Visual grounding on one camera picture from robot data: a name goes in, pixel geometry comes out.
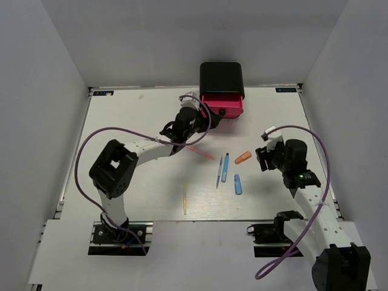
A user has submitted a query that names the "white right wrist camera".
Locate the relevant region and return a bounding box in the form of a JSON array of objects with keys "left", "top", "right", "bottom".
[{"left": 261, "top": 126, "right": 284, "bottom": 152}]

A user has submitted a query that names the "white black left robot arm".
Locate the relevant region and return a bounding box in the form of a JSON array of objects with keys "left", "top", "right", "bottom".
[{"left": 89, "top": 107, "right": 226, "bottom": 242}]

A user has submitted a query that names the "pink top drawer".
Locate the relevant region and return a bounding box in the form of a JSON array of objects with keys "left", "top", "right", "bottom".
[{"left": 201, "top": 92, "right": 244, "bottom": 119}]

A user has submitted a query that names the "blue label left corner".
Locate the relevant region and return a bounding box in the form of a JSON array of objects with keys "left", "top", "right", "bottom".
[{"left": 93, "top": 90, "right": 114, "bottom": 96}]

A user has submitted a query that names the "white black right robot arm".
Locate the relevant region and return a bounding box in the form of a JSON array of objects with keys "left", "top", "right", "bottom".
[{"left": 255, "top": 138, "right": 371, "bottom": 290}]

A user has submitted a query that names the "light blue marker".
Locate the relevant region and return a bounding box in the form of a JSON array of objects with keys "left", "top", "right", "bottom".
[{"left": 221, "top": 153, "right": 230, "bottom": 182}]

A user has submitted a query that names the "yellow pencil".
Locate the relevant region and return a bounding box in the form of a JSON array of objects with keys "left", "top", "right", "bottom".
[{"left": 183, "top": 182, "right": 187, "bottom": 215}]

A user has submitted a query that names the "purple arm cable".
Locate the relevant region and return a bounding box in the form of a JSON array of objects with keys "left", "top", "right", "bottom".
[
  {"left": 75, "top": 94, "right": 212, "bottom": 255},
  {"left": 254, "top": 125, "right": 331, "bottom": 280}
]

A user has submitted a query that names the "blue eraser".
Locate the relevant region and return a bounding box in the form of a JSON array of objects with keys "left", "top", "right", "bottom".
[{"left": 234, "top": 174, "right": 243, "bottom": 195}]

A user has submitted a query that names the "black drawer cabinet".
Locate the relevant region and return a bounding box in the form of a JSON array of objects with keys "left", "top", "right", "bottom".
[{"left": 199, "top": 62, "right": 245, "bottom": 96}]

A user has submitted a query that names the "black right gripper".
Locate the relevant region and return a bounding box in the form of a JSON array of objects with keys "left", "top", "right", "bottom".
[{"left": 256, "top": 139, "right": 290, "bottom": 172}]

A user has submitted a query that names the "red pen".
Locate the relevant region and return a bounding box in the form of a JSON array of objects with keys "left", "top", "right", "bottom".
[{"left": 186, "top": 146, "right": 216, "bottom": 161}]

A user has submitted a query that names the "blue label corner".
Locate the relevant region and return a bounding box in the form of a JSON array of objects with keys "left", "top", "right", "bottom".
[
  {"left": 275, "top": 87, "right": 297, "bottom": 93},
  {"left": 93, "top": 90, "right": 114, "bottom": 96}
]

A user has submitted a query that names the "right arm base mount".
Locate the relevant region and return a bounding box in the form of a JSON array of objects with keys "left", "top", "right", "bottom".
[{"left": 246, "top": 210, "right": 304, "bottom": 258}]

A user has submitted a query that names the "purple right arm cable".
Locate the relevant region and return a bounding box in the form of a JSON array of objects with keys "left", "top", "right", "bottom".
[{"left": 254, "top": 125, "right": 331, "bottom": 280}]

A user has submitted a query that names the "slim blue grey pen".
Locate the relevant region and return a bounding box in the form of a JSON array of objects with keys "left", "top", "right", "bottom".
[{"left": 215, "top": 155, "right": 223, "bottom": 189}]

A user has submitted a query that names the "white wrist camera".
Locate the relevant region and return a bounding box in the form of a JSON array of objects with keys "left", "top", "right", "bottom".
[
  {"left": 261, "top": 126, "right": 284, "bottom": 152},
  {"left": 178, "top": 91, "right": 200, "bottom": 110}
]

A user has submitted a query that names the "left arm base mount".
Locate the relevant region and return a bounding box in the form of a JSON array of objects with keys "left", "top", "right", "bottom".
[{"left": 88, "top": 222, "right": 153, "bottom": 256}]

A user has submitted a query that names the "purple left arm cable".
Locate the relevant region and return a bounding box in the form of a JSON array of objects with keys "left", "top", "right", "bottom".
[{"left": 75, "top": 94, "right": 212, "bottom": 255}]

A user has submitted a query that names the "blue label right corner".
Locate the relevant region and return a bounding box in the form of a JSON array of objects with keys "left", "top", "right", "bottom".
[{"left": 275, "top": 87, "right": 297, "bottom": 93}]

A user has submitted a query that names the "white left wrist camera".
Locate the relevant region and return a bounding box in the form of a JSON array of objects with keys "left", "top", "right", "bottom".
[{"left": 178, "top": 91, "right": 200, "bottom": 110}]

